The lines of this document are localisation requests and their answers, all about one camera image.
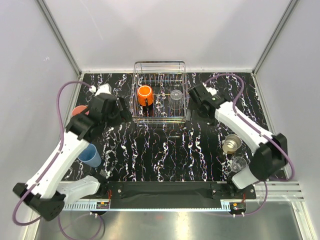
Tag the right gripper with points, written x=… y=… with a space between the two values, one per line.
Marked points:
x=192 y=106

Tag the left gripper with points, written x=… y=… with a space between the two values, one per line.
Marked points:
x=123 y=116

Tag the clear faceted glass tumbler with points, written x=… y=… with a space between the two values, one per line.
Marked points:
x=176 y=100

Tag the orange cup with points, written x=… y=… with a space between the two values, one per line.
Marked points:
x=145 y=95

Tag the pink plastic cup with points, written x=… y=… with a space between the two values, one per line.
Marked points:
x=78 y=109

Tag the blue plastic cup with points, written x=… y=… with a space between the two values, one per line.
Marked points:
x=90 y=156

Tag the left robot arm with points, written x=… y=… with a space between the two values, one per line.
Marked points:
x=43 y=192

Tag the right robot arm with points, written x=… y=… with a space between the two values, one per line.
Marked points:
x=269 y=151

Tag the metal cup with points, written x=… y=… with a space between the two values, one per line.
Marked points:
x=231 y=144

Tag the small clear plastic cup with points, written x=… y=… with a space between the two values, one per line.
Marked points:
x=238 y=163

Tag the black base bar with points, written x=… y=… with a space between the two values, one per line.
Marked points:
x=168 y=195

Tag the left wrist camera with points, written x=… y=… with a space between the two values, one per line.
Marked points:
x=102 y=89

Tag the wire dish rack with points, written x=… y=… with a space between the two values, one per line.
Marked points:
x=162 y=76

